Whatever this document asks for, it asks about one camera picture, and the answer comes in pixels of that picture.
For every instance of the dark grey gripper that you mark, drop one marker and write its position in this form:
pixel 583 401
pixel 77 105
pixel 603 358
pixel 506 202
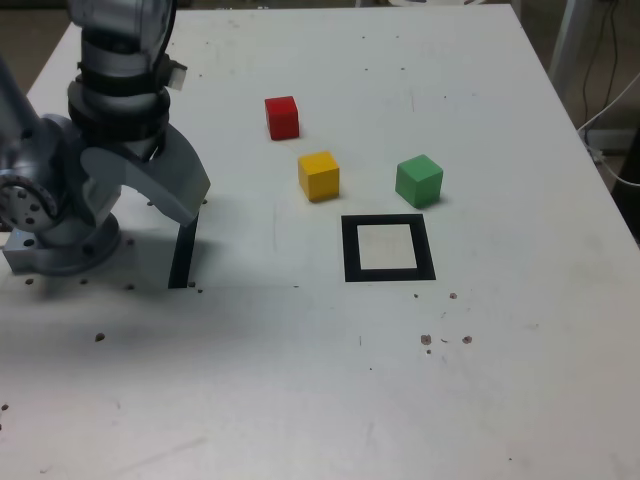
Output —
pixel 145 150

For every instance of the red cube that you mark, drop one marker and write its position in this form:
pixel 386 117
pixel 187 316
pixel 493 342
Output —
pixel 282 120

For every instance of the yellow cube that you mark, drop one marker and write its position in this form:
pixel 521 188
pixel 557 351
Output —
pixel 320 177

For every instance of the green cube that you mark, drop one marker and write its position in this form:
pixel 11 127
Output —
pixel 419 181

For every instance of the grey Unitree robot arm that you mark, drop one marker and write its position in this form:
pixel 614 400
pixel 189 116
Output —
pixel 60 250

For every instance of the black tape square outline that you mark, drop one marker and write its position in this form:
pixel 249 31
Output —
pixel 350 250

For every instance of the black tape strip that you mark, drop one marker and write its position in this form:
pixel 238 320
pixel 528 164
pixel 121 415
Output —
pixel 180 260

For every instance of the white metal stand leg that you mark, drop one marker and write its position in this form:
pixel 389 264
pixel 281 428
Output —
pixel 565 50

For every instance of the small grey wrist camera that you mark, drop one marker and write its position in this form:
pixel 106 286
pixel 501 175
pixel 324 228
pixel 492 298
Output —
pixel 176 76

